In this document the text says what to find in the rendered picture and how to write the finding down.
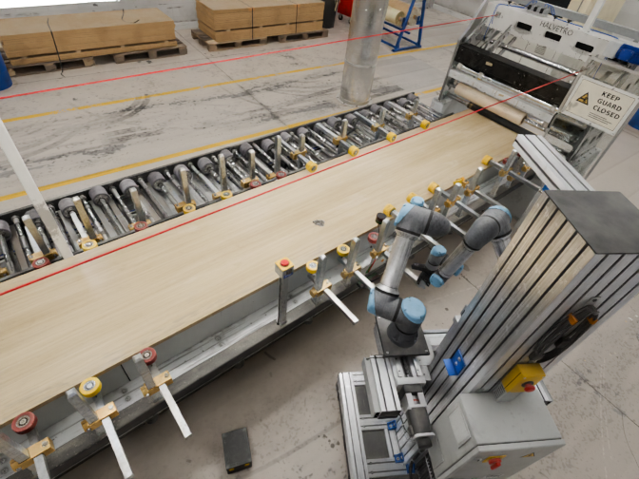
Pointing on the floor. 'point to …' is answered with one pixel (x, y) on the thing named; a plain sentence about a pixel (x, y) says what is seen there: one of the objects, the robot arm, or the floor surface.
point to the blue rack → (406, 30)
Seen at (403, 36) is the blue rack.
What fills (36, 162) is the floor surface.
